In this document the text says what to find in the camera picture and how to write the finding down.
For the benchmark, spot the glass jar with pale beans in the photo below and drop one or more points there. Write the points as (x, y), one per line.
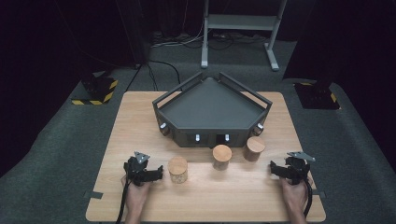
(177, 169)

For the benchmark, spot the dark grey corner shelf rack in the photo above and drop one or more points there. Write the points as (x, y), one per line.
(211, 105)

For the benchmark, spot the person's left hand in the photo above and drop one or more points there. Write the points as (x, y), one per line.
(136, 196)

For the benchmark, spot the grey metal stand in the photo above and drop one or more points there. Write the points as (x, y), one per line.
(241, 23)

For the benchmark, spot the black yellow striped stand base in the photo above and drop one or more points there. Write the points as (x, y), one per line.
(98, 90)

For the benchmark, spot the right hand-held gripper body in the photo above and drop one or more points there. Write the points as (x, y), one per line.
(298, 170)

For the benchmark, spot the glass jar with brown nuts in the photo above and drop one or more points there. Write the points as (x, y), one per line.
(222, 156)

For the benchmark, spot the person's right hand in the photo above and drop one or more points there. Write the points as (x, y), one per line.
(294, 194)

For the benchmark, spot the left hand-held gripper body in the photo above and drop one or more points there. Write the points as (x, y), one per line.
(137, 169)

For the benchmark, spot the glass jar with wooden lid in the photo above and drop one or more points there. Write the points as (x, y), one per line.
(254, 148)

